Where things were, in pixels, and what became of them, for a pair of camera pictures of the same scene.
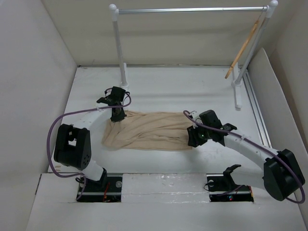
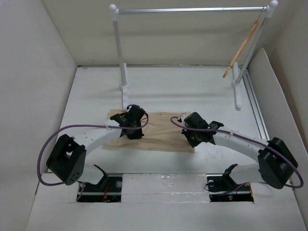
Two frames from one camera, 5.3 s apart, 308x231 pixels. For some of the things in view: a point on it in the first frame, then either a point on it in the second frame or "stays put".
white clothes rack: x=270 y=9 stays put
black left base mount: x=107 y=189 stays put
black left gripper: x=120 y=117 -> x=136 y=136
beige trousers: x=149 y=130 stays put
